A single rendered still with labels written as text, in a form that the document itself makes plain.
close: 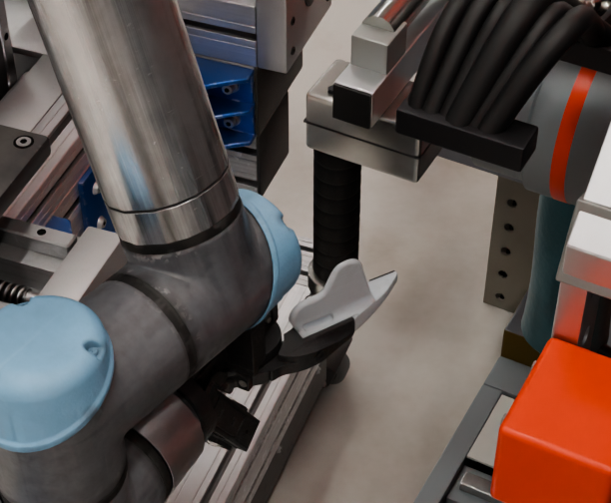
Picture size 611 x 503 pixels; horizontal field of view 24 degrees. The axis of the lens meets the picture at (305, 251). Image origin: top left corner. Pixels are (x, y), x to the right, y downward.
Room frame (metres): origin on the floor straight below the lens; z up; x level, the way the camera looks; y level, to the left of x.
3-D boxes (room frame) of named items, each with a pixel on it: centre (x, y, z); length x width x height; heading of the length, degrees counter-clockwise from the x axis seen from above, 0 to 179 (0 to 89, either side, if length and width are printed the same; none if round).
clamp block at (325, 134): (0.82, -0.05, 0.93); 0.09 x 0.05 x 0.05; 62
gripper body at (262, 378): (0.66, 0.07, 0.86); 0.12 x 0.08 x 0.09; 152
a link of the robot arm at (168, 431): (0.59, 0.11, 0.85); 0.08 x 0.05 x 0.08; 62
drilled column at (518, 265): (1.57, -0.34, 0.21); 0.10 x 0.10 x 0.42; 62
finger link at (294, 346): (0.69, 0.01, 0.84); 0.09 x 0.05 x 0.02; 116
